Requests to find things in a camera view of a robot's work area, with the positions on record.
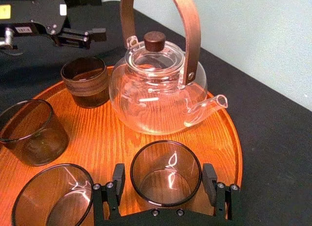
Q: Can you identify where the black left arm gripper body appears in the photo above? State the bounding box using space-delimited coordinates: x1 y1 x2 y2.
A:
0 0 71 39

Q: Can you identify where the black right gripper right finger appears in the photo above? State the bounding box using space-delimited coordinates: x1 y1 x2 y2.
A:
202 163 241 221

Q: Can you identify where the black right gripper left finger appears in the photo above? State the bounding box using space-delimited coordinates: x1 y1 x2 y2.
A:
92 163 126 222

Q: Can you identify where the round orange wooden tray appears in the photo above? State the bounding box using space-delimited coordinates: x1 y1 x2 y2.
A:
0 66 244 226

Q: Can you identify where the smoky glass cup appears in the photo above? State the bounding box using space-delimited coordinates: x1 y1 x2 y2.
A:
11 163 95 226
129 140 203 207
0 99 70 167

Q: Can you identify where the smoky glass with wooden band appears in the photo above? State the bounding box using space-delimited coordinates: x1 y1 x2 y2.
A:
60 57 111 109

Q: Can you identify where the glass teapot lid, wooden knob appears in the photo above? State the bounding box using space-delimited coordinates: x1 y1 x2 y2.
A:
125 31 185 74

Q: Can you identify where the black table cloth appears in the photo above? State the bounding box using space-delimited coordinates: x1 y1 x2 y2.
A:
0 0 312 226

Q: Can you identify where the dark cable with silver plug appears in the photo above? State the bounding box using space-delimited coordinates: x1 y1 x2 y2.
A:
0 27 24 56

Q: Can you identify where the glass teapot with wooden handle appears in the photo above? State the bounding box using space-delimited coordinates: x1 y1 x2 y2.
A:
108 0 229 136

